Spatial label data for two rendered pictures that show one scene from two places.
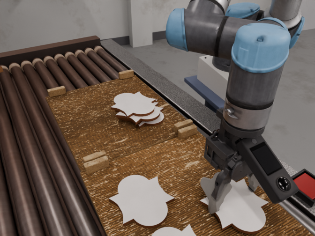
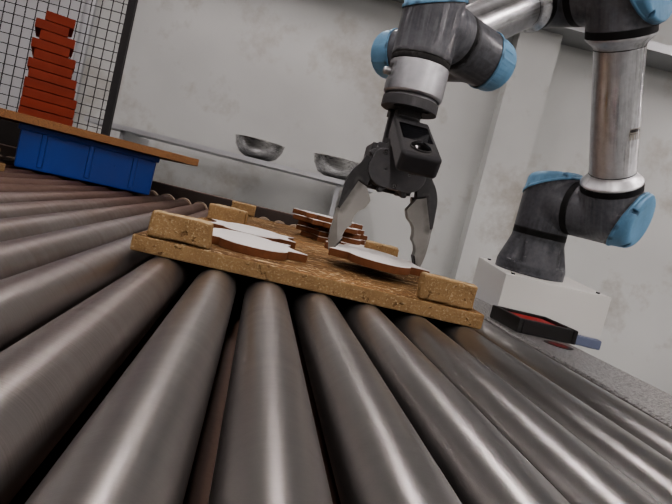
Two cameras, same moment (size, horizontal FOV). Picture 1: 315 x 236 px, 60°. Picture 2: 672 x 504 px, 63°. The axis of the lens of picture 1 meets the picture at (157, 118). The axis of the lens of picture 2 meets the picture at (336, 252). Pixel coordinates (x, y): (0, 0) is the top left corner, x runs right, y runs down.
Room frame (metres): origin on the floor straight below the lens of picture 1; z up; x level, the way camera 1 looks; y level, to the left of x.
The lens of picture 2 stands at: (-0.28, -0.38, 1.00)
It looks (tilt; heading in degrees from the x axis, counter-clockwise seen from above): 4 degrees down; 23
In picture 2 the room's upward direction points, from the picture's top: 14 degrees clockwise
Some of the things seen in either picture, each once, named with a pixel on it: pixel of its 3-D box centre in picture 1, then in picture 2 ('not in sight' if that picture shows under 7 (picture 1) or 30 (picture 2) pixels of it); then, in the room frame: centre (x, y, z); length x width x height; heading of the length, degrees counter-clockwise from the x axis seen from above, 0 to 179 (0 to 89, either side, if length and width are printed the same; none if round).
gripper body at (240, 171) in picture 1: (235, 143); (397, 149); (0.39, -0.15, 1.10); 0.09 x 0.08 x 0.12; 29
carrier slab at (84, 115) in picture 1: (114, 113); (298, 236); (0.73, 0.14, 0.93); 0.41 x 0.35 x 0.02; 30
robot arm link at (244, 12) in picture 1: (241, 23); (551, 201); (1.02, -0.31, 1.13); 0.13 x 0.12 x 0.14; 65
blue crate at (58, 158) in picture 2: not in sight; (85, 159); (0.77, 0.81, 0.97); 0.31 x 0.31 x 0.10; 52
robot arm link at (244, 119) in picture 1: (245, 109); (412, 84); (0.38, -0.15, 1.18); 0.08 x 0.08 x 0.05
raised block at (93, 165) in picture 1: (96, 165); (226, 214); (0.48, 0.15, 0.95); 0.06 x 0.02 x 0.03; 119
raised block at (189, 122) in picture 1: (183, 126); not in sight; (0.63, -0.08, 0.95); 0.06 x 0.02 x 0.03; 120
